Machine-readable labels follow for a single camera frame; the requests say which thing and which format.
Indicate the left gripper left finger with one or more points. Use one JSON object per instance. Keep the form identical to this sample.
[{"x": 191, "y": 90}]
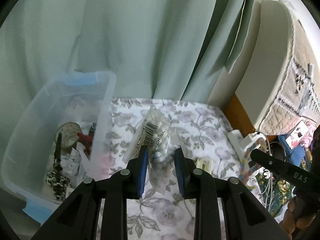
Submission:
[{"x": 77, "y": 217}]

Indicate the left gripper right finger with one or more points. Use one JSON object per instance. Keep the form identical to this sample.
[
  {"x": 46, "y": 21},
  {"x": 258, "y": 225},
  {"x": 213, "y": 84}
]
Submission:
[{"x": 244, "y": 216}]

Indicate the white paper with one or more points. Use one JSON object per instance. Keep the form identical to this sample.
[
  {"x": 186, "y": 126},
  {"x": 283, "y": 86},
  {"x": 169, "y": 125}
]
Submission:
[{"x": 75, "y": 164}]

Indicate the black jewelled headband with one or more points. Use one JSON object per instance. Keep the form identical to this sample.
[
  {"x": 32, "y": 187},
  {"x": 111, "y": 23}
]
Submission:
[{"x": 57, "y": 154}]

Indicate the pink hair roller clip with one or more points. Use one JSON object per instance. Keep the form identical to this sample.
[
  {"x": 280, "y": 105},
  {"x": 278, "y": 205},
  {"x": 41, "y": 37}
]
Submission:
[{"x": 103, "y": 165}]

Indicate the beige claw hair clip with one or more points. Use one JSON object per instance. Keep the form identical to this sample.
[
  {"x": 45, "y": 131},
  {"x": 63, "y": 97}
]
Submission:
[{"x": 203, "y": 164}]

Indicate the red hair clip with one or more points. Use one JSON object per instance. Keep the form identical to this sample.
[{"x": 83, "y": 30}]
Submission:
[{"x": 87, "y": 141}]

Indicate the cotton swab bag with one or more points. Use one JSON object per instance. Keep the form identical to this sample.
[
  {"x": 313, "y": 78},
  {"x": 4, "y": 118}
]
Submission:
[{"x": 155, "y": 149}]

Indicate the person right hand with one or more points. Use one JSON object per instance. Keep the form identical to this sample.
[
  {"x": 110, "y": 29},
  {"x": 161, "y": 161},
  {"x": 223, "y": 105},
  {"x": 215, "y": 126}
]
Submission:
[{"x": 289, "y": 224}]

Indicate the leopard print scrunchie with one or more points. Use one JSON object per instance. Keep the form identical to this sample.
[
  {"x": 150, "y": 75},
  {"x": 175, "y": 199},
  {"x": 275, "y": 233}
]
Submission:
[{"x": 58, "y": 183}]

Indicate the pink card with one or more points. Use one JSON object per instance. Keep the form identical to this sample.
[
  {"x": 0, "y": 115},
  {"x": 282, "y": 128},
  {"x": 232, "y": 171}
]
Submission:
[{"x": 294, "y": 138}]

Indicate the white charger plug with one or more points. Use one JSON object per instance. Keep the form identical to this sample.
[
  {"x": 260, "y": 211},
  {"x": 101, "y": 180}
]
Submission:
[{"x": 250, "y": 139}]

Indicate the clear plastic storage bin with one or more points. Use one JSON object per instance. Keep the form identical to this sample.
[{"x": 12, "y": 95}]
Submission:
[{"x": 82, "y": 98}]

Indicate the beige quilted cover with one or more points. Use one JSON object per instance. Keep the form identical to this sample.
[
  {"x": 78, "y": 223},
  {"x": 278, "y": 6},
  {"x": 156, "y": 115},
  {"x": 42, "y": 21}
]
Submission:
[{"x": 295, "y": 96}]

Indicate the white power strip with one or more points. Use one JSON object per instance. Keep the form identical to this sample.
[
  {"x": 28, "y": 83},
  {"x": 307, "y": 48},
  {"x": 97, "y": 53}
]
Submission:
[{"x": 235, "y": 138}]

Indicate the clear packing tape roll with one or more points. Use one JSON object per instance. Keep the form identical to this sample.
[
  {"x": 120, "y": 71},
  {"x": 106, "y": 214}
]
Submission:
[{"x": 69, "y": 132}]

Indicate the floral blanket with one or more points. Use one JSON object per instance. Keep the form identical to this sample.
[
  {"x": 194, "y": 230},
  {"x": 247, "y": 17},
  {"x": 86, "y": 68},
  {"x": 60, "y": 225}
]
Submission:
[{"x": 201, "y": 131}]

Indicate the green curtain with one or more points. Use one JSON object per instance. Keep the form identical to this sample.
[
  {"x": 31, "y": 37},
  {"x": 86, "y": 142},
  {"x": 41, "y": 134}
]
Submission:
[{"x": 164, "y": 49}]

